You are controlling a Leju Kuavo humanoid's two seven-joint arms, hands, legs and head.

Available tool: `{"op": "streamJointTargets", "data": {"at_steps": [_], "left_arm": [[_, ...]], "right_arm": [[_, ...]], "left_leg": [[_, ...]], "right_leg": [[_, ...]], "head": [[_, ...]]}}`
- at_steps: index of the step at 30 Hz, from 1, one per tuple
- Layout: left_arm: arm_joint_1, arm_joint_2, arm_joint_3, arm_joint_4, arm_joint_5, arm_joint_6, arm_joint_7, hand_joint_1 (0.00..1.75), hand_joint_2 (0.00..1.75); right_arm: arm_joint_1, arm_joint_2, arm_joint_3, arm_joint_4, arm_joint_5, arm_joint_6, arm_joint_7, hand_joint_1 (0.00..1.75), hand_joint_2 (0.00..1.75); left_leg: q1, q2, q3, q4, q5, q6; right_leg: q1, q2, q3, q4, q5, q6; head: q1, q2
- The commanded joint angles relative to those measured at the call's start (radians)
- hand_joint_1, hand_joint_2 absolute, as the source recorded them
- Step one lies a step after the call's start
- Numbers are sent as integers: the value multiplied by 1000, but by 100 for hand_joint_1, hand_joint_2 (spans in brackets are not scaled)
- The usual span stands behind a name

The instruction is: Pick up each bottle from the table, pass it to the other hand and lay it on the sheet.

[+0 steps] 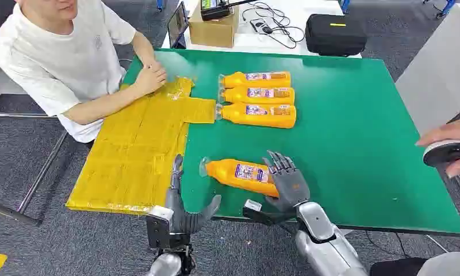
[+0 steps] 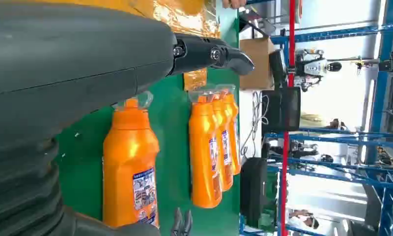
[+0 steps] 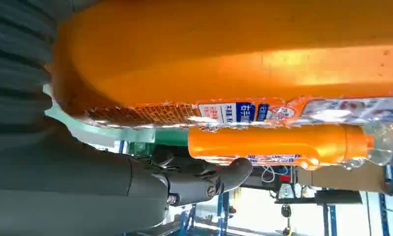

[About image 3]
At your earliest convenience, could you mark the brown cardboard box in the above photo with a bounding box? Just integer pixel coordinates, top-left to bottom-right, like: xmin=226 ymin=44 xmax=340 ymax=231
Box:
xmin=296 ymin=164 xmax=388 ymax=194

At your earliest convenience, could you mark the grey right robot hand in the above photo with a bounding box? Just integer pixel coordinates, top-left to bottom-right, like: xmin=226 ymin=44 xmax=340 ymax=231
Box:
xmin=0 ymin=118 xmax=254 ymax=236

